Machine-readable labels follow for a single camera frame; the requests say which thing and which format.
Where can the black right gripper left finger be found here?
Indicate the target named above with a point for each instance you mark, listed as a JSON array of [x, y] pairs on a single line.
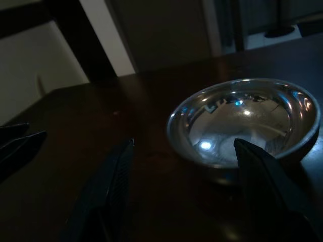
[[108, 186]]

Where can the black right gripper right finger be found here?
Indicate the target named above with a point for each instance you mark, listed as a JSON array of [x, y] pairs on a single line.
[[262, 191]]

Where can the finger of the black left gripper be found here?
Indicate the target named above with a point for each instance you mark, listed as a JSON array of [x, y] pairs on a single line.
[[12, 131], [22, 148]]

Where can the shiny steel bowl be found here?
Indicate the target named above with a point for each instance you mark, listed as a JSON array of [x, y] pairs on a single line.
[[227, 121]]

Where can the dark wooden cream cushioned chair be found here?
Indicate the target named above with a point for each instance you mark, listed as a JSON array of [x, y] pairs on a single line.
[[83, 50]]

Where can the grey sofa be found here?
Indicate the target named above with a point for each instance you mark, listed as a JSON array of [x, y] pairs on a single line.
[[309, 10]]

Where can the black round pedestal stand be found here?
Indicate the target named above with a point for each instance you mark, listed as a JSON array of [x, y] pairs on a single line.
[[285, 15]]

